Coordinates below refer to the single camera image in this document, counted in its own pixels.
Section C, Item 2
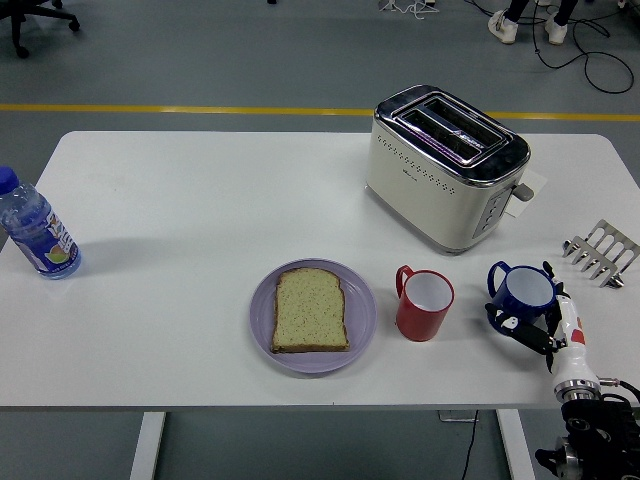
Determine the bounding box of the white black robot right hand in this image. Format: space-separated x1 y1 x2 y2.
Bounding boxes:
483 260 601 389

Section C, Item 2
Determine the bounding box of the blue enamel cup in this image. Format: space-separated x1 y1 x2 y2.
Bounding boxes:
487 259 557 335

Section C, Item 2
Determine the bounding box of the red enamel cup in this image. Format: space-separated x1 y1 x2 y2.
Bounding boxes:
395 264 456 343

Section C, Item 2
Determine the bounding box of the slice of toast bread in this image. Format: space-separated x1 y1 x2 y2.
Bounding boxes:
270 267 350 354

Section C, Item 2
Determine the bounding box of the white table leg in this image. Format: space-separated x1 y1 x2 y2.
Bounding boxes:
128 412 167 480
495 409 536 480

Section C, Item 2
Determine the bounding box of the metal toast rack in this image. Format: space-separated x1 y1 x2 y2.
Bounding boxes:
562 218 640 290

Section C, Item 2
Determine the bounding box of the cream and chrome toaster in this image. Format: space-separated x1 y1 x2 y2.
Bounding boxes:
363 84 536 256

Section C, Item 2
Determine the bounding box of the purple round plate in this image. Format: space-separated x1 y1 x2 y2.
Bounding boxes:
249 257 378 376

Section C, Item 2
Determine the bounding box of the person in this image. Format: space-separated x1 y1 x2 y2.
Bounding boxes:
487 0 581 45

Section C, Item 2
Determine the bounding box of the blue capped water bottle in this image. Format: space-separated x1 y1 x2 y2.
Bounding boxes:
0 166 83 281

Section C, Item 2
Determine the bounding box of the black office chair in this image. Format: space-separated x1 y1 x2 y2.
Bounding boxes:
0 0 81 60

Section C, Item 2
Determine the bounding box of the grey under-table bracket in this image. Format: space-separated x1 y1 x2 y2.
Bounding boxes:
437 409 479 424

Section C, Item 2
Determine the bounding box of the thin black hanging cable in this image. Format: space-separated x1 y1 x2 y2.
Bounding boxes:
458 409 480 480

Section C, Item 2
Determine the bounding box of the black floor cable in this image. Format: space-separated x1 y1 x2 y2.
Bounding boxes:
530 0 635 95

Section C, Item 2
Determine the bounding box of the white wire stand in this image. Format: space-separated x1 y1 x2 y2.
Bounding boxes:
378 0 439 21

